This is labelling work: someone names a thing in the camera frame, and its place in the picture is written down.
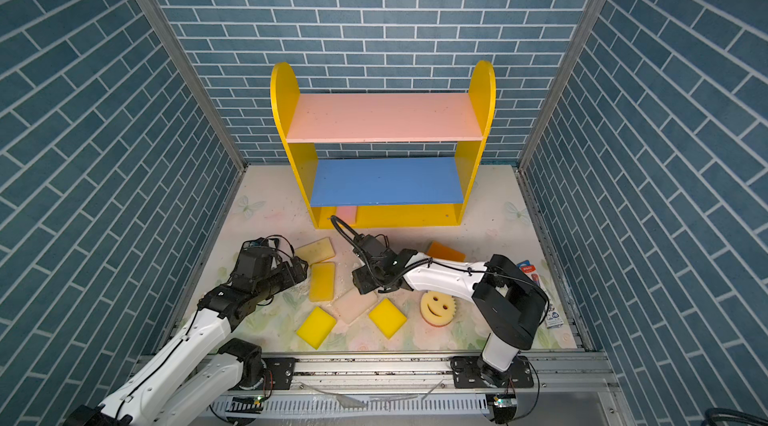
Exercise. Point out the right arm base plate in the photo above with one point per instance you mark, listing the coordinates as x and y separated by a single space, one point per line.
471 372

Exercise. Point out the bright yellow sponge left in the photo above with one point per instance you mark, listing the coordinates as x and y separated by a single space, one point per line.
316 328

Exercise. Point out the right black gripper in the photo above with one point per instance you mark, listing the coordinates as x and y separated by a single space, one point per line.
359 280

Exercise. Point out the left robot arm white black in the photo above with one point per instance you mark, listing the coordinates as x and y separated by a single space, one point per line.
203 360

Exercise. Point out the smiley face round sponge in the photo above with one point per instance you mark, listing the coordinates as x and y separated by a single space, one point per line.
437 309

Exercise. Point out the yellow sponge upright rectangle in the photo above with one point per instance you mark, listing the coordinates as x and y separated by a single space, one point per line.
322 282

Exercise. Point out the bright yellow sponge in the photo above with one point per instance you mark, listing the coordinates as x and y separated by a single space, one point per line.
387 318
316 328

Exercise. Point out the bright yellow sponge centre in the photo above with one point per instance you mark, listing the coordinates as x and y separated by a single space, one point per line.
387 318

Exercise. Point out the yellow shelf pink blue boards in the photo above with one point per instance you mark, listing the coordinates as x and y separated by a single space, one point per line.
388 192

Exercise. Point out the pale yellow tan sponge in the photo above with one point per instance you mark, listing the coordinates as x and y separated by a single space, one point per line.
316 252

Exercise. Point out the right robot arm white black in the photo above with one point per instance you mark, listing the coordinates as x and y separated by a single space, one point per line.
510 302

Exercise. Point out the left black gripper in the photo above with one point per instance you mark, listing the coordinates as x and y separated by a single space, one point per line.
290 278

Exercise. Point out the orange sponge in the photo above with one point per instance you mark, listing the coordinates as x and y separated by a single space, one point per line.
440 251

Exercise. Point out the toothpaste box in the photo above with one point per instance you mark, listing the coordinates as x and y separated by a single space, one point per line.
553 318

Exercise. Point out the beige pale pink sponge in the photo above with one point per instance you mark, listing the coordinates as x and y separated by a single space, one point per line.
352 304

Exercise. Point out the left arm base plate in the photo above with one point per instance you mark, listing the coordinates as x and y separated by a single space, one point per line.
282 373

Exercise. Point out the aluminium front rail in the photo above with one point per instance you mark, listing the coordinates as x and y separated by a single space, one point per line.
567 385

